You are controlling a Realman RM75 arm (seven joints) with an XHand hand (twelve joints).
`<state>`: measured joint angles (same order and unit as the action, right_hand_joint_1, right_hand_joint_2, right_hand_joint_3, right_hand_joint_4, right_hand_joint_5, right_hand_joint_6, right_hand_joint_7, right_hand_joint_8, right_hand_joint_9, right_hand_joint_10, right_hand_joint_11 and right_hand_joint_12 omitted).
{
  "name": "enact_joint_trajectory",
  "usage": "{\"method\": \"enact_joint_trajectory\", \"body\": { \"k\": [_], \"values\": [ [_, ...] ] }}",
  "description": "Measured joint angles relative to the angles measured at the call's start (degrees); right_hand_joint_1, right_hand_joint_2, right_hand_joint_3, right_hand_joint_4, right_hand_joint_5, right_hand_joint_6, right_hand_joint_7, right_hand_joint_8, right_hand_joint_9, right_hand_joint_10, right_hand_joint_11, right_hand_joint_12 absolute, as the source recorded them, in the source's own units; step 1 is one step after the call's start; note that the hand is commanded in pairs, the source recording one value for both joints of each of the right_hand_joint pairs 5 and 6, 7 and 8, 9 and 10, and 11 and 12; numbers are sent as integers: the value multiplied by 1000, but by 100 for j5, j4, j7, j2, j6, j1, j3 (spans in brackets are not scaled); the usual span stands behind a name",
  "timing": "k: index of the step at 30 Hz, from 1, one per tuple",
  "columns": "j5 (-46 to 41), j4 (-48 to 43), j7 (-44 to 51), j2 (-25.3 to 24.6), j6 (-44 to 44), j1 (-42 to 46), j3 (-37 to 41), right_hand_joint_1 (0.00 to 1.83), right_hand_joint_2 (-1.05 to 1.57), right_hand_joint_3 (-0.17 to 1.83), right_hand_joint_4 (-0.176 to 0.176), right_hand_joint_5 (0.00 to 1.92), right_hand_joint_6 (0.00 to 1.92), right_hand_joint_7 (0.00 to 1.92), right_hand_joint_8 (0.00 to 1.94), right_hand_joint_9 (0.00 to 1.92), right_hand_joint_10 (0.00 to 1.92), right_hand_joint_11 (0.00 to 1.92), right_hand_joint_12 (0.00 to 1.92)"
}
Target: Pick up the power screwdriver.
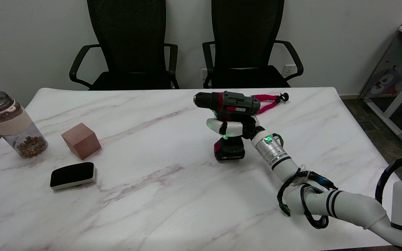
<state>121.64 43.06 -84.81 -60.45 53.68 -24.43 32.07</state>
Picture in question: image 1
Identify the black mesh office chair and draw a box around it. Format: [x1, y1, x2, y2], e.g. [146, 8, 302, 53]
[69, 0, 180, 91]
[202, 0, 304, 89]

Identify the clear jar with nuts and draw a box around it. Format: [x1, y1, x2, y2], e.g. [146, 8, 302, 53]
[0, 91, 49, 159]

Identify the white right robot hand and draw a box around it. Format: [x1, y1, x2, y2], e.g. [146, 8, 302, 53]
[206, 116, 266, 140]

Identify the red flexible mini tripod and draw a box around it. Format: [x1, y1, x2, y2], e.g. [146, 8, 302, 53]
[252, 92, 289, 114]

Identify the brown wooden cube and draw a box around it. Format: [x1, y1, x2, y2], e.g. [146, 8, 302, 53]
[61, 123, 102, 161]

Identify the white desk with cartoon panel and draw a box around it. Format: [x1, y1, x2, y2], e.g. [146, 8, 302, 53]
[359, 0, 402, 142]

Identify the metal floor vent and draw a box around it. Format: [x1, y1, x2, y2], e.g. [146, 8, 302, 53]
[358, 121, 378, 132]

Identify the black whiteboard eraser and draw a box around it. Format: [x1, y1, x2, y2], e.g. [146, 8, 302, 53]
[50, 162, 97, 191]

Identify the dark green cordless drill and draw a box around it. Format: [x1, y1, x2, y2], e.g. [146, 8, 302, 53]
[193, 91, 261, 162]

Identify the thick black cable loop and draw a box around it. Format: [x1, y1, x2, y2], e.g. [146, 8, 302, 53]
[375, 157, 402, 205]

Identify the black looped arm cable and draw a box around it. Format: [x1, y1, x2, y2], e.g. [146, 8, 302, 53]
[277, 170, 338, 229]

